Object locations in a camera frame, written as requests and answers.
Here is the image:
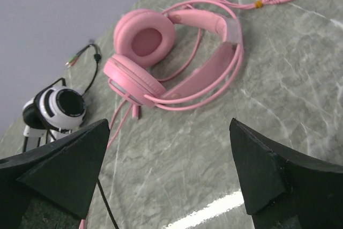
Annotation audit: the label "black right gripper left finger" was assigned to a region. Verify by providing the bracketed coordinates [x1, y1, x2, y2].
[1, 119, 110, 228]

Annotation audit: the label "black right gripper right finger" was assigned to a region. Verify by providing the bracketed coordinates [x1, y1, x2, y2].
[229, 119, 342, 228]

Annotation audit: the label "white and black headphones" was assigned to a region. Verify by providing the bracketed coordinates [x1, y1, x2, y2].
[22, 78, 86, 152]

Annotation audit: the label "black headphone cable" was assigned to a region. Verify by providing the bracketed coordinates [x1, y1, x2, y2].
[65, 43, 118, 229]

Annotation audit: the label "pink headphones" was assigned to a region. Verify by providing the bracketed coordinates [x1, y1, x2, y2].
[103, 9, 243, 111]

